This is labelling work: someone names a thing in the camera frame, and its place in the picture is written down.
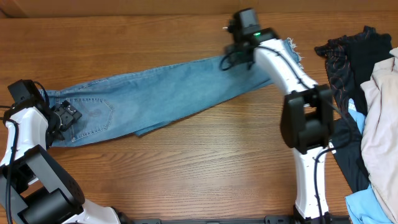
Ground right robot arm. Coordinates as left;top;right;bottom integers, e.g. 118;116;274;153
225;8;334;223

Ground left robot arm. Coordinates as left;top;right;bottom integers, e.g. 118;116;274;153
1;80;132;224

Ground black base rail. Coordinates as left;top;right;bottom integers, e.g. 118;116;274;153
131;215;351;224

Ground light blue shirt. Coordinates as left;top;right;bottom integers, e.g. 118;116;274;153
345;98;392;224

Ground black patterned garment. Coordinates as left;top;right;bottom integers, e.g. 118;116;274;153
315;26;392;115

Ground light blue denim jeans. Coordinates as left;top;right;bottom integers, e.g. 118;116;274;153
40;37;304;147

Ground dark navy garment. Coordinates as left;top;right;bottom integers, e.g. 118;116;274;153
330;115;369;193

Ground pale pink garment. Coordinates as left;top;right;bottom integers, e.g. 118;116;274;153
361;48;397;223

